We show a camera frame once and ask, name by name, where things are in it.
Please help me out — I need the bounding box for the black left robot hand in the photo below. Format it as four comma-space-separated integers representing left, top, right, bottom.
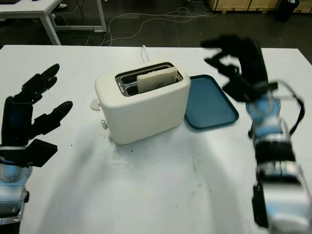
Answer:
0, 63, 74, 148

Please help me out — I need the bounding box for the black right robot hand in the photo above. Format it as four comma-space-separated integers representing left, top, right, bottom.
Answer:
200, 35, 269, 86

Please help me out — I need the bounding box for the slice of white bread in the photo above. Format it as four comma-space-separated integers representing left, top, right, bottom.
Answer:
136, 67, 177, 94

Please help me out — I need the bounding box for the blue plastic tray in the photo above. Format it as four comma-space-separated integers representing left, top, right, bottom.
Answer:
184, 74, 240, 133

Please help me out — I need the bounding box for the white two-slot toaster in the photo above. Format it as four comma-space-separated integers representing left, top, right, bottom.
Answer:
94, 62, 192, 145

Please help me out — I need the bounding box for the wooden crate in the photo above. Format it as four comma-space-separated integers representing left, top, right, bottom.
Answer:
207, 0, 281, 12

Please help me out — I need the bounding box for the black waste bin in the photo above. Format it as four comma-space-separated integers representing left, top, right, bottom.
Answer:
274, 0, 300, 22

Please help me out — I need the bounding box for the white office desk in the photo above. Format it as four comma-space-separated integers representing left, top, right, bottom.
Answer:
0, 0, 108, 46

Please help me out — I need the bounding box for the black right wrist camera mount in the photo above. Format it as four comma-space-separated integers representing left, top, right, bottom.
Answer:
222, 75, 279, 103

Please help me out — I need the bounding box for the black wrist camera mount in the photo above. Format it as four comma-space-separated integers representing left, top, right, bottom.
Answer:
222, 75, 279, 103
0, 138, 59, 169

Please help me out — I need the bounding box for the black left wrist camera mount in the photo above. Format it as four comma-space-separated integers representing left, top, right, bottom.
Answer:
0, 138, 59, 169

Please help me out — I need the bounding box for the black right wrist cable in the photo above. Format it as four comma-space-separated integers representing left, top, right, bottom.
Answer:
275, 80, 306, 137

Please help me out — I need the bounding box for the white toaster power cord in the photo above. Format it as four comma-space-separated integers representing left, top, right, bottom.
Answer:
141, 44, 152, 65

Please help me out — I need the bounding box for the white floor cable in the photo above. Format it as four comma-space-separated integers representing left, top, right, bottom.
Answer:
100, 5, 218, 46

